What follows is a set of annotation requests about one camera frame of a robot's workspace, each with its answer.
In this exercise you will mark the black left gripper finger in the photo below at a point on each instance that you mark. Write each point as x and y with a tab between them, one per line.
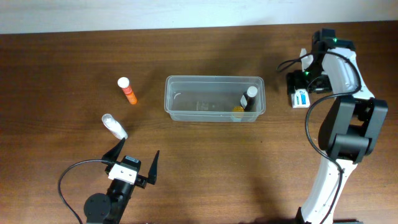
152	174
113	154

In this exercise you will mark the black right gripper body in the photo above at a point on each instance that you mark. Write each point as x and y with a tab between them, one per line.
294	82

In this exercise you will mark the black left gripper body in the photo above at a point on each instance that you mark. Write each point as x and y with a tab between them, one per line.
142	179

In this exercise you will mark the dark bottle with white cap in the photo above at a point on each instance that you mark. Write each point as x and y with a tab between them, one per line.
248	98

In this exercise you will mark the small jar with gold lid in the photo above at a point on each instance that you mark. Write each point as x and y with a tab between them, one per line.
238	113

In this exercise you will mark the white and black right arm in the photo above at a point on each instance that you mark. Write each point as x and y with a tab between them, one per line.
351	128

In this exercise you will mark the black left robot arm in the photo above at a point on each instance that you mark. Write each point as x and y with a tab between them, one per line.
109	207

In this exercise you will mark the clear plastic container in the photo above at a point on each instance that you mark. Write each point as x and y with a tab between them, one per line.
211	98

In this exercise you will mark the white Panadol box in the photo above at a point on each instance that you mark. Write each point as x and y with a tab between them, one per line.
300	99

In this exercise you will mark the orange effervescent tablet tube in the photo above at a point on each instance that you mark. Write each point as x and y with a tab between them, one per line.
124	84

